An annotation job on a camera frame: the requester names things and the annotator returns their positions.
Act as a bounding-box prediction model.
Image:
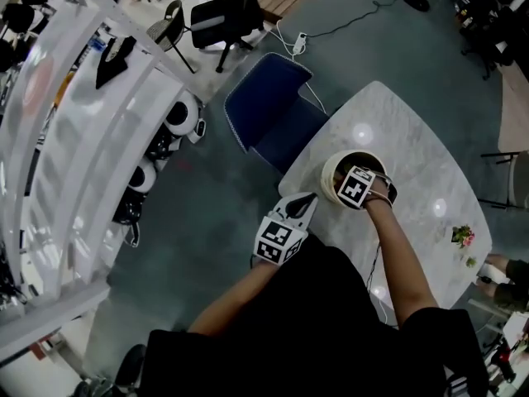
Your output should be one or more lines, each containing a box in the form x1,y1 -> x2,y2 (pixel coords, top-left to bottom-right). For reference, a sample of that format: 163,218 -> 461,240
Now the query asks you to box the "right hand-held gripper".
336,165 -> 377,210

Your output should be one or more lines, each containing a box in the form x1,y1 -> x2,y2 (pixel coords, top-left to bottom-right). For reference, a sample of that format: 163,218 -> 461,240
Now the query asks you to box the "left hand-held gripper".
255,192 -> 319,266

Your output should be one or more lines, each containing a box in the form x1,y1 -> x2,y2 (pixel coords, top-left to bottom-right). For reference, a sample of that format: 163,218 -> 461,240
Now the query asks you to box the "person's left forearm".
188,258 -> 282,334

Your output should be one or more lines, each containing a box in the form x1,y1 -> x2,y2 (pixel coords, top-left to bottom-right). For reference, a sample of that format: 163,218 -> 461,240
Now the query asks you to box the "person's right forearm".
363,203 -> 439,326

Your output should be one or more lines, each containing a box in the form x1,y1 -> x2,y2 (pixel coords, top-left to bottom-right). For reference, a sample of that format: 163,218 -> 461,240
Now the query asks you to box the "person's right hand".
365,179 -> 392,207

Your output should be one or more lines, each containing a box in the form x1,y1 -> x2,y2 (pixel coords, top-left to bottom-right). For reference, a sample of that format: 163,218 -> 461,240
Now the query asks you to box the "beige patterned round bucket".
321,150 -> 390,211

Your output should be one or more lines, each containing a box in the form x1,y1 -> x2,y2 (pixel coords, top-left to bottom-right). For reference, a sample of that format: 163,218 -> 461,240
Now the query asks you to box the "blue upholstered chair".
223,52 -> 331,173

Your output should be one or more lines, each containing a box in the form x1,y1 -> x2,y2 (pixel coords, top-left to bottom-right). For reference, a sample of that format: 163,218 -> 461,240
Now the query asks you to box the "pink flower potted plant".
450,224 -> 475,248

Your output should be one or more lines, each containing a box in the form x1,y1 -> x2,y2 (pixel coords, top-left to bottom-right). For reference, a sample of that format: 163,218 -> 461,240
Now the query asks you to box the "person's black clothing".
140,233 -> 488,397

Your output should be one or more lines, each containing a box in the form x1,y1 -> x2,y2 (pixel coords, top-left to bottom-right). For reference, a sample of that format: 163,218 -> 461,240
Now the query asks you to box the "white round-window backpack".
163,97 -> 207,144
127,159 -> 159,194

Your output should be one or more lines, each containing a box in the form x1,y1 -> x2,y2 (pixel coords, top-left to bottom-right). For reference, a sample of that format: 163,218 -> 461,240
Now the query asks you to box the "white power strip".
291,32 -> 309,56

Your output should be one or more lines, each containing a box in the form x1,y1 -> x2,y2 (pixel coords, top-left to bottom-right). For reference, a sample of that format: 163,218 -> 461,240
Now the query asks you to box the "grey chair with black legs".
479,150 -> 529,211

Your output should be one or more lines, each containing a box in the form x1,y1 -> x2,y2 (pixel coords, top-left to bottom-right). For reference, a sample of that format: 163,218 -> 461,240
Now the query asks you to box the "black office chair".
188,0 -> 265,74

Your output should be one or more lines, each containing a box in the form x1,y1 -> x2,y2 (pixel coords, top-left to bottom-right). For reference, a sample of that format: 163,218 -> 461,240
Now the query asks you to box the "white curved shelf unit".
0,0 -> 195,363

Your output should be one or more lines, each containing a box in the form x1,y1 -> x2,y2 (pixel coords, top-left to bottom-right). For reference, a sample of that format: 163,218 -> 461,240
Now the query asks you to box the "black mesh side chair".
146,0 -> 198,74

